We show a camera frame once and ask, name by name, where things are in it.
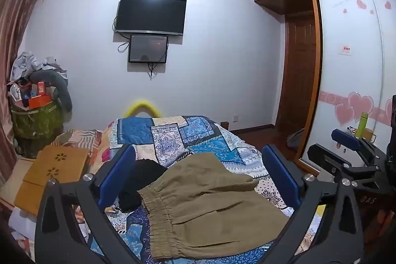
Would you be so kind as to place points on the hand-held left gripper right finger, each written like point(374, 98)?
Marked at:
point(280, 172)

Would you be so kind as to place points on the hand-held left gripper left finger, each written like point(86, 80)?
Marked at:
point(119, 172)

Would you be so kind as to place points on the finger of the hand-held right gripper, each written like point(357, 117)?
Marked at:
point(349, 140)
point(328, 158)

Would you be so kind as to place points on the khaki pants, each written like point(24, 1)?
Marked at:
point(210, 205)

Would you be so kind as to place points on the green bottle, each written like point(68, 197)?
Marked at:
point(362, 124)

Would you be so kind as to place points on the yellow mug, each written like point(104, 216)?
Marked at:
point(369, 134)

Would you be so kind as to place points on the black garment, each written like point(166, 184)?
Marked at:
point(142, 180)

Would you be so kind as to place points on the grey bag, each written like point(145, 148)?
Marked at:
point(294, 140)

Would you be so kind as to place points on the orange striped sheet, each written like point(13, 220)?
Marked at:
point(80, 138)

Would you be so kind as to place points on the wooden lap desk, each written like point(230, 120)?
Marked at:
point(58, 165)

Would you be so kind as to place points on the blue patchwork blanket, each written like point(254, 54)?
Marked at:
point(191, 137)

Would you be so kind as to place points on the brown wooden door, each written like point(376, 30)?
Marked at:
point(298, 72)

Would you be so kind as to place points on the red white sticker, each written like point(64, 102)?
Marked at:
point(346, 49)

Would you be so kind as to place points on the green fabric basket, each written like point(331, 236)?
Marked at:
point(37, 121)

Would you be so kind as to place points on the grey bolster pillow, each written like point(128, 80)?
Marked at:
point(60, 86)

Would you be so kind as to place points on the white heart-print sliding wardrobe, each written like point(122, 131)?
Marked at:
point(349, 35)

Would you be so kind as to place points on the orange box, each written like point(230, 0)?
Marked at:
point(38, 100)

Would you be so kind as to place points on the white cloth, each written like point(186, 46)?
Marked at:
point(21, 227)

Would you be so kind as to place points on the small black monitor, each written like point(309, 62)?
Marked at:
point(148, 49)

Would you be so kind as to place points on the pile of grey clothes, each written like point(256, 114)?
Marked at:
point(31, 61)

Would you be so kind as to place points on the maroon striped curtain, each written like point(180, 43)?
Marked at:
point(15, 19)

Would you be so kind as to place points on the wall socket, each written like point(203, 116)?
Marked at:
point(235, 118)

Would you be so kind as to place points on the wall-mounted black television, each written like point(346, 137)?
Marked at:
point(151, 15)

